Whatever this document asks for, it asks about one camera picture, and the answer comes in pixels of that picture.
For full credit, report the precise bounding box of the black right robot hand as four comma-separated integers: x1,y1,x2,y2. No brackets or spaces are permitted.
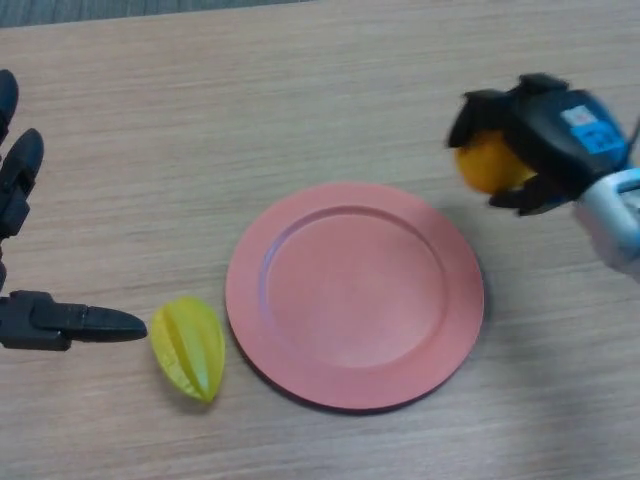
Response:
446,73,629,217

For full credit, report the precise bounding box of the yellow orange pear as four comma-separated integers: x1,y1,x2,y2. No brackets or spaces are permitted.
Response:
454,130,539,195

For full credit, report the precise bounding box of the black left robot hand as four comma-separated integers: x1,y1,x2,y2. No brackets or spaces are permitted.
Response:
0,68,149,352

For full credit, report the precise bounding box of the pink round plate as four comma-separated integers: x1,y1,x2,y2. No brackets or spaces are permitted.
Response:
224,182,486,414

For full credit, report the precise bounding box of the yellow green starfruit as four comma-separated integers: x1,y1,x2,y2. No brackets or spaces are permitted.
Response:
150,296,227,404

